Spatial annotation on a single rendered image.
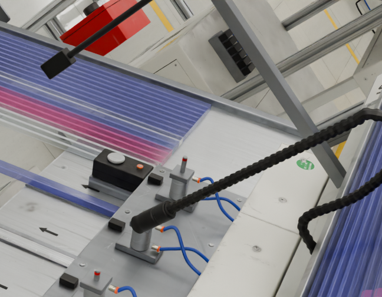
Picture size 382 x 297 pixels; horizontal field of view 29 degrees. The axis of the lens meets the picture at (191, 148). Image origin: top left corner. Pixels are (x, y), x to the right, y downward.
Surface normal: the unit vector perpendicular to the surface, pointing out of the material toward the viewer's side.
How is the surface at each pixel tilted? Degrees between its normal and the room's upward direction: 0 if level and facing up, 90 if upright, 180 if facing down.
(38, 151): 0
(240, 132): 42
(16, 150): 0
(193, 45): 0
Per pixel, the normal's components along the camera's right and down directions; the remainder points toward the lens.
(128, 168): 0.17, -0.83
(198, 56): 0.74, -0.39
